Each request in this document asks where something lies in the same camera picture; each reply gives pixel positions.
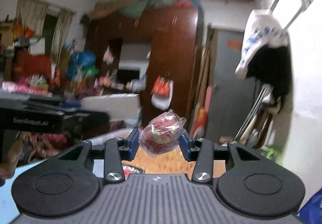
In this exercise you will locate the blue plastic bag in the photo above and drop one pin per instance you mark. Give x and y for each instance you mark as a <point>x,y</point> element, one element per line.
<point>81,63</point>

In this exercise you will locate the metal folding rack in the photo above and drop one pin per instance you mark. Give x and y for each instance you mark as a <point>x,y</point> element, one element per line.
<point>254,113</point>

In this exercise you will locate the red cloth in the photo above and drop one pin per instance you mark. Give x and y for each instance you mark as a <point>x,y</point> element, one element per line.
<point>35,65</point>

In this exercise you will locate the small white plastic bag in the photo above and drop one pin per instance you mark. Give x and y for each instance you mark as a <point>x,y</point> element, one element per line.
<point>108,56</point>

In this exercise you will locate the white hoodie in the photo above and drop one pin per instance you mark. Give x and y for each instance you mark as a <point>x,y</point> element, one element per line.
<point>261,33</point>

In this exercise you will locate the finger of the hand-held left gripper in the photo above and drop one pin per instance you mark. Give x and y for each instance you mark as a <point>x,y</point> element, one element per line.
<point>85,121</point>

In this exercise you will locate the orange and white plastic bag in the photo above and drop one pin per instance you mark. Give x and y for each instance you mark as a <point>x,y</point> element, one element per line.
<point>162,93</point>

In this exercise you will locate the grey door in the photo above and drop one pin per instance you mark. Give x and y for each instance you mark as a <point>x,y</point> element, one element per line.
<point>231,75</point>

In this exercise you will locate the blue tote bag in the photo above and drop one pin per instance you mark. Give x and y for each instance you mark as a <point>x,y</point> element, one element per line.
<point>312,209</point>

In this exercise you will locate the orange and yellow sack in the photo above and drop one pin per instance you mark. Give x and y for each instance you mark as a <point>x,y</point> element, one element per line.
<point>200,122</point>

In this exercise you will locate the black garment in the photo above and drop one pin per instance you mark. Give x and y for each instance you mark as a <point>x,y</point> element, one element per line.
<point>271,70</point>

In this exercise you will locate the clear bag with red item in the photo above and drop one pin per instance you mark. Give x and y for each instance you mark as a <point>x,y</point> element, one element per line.
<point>161,136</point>

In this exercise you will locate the red wrapped packet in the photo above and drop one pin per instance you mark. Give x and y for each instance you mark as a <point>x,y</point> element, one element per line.
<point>134,170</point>

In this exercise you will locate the beige curtain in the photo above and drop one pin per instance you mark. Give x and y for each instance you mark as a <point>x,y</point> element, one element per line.
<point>32,23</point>

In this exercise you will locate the person's left hand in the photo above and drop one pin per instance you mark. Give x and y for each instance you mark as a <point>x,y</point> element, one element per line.
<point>10,161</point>

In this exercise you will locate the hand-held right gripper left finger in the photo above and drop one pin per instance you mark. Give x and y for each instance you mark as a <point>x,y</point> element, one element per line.
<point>133,143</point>

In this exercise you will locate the brown wooden wardrobe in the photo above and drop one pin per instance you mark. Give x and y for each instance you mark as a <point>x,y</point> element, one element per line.
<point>171,45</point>

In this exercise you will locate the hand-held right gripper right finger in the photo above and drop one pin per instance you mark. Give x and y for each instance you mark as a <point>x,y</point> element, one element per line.
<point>185,144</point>

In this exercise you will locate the white box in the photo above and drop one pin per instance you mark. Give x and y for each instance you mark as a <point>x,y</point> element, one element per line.
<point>110,103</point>

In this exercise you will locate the pink board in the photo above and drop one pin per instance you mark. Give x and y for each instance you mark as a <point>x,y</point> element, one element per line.
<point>208,99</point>

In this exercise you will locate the green cloth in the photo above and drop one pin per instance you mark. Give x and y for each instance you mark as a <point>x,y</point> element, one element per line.
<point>133,9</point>

